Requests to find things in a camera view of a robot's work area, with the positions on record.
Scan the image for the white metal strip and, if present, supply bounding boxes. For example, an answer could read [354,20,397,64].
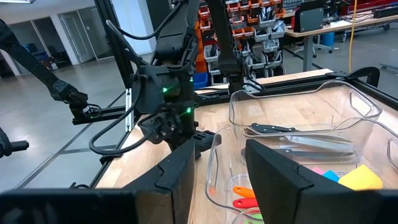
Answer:
[125,88,134,133]

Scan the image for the orange silicone spatula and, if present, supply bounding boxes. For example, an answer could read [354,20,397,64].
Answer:
[232,185,256,198]

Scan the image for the blue plastic crate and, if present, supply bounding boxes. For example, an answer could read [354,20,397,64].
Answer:
[193,72,211,90]

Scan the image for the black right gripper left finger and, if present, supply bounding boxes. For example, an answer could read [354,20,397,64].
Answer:
[123,139,197,224]

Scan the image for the black monitor on bench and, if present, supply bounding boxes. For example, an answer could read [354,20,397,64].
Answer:
[293,7,325,34]

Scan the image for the glass double doors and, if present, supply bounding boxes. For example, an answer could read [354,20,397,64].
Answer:
[58,6,114,65]

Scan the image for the orange and grey parts bin rack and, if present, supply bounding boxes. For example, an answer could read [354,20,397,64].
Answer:
[195,0,287,85]

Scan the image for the yellow cable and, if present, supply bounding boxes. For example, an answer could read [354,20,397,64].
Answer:
[348,0,359,74]

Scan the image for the blue barrel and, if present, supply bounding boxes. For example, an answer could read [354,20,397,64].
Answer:
[321,31,336,47]

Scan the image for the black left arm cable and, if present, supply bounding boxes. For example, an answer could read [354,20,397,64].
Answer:
[88,93,162,156]

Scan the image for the blue silicone spatula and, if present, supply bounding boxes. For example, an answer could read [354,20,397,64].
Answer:
[322,170,340,183]

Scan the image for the red silicone spatula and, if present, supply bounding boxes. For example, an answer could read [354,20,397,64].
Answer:
[232,197,259,209]

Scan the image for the wide blade black knife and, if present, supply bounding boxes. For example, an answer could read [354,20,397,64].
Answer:
[284,135,356,154]

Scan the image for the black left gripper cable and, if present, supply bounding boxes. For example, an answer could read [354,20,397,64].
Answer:
[105,0,185,41]

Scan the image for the wooden workbench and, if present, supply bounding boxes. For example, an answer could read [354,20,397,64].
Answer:
[284,12,398,72]

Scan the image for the yellow silicone spatula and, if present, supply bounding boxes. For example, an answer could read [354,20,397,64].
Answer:
[338,164,384,191]

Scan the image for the green silicone spatula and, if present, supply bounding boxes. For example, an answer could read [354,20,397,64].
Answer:
[244,213,264,224]

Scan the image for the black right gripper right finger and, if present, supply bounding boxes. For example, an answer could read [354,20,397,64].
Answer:
[244,139,352,224]

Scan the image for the black steak knife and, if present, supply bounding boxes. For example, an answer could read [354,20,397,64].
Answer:
[250,123,354,143]
[241,147,356,161]

